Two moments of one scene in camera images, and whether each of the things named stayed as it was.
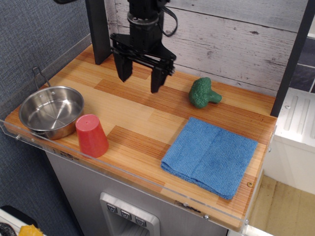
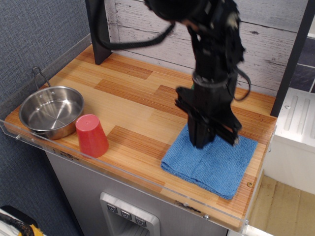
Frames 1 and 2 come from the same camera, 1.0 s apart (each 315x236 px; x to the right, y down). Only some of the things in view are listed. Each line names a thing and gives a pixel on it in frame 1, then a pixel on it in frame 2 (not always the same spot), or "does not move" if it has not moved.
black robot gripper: x=145 y=45 to x=208 y=107
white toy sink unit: x=290 y=156 does not move
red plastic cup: x=93 y=140 does not move
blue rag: x=211 y=157 does not move
